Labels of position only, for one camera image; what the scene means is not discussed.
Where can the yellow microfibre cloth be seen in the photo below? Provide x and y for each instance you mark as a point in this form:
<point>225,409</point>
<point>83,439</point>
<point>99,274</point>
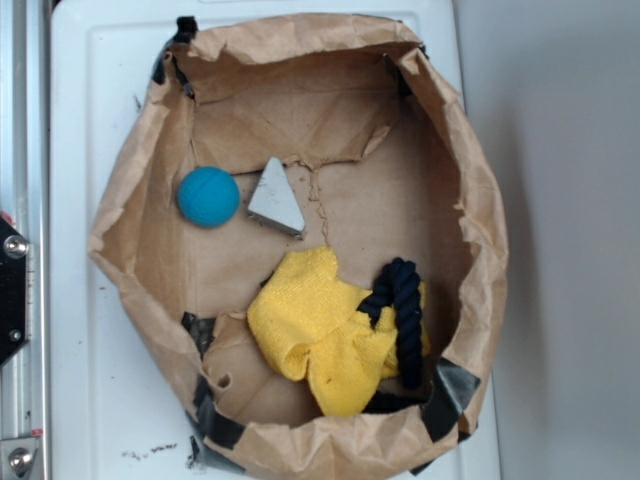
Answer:
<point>341,339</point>

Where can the grey triangular block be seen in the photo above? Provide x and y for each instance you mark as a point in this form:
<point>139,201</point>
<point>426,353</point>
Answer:
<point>274,203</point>

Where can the blue rubber ball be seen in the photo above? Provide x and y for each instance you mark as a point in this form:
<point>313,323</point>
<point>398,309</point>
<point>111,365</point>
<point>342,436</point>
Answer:
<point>208,197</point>

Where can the brown paper bag bin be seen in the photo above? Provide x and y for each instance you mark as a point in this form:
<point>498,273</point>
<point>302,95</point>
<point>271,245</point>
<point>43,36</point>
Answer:
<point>383,163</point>

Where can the black mounting bracket plate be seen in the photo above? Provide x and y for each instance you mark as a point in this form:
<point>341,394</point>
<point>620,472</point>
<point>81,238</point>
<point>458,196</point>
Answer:
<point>13,291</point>

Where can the aluminium frame rail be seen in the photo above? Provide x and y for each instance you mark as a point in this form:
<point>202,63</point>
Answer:
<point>25,29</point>

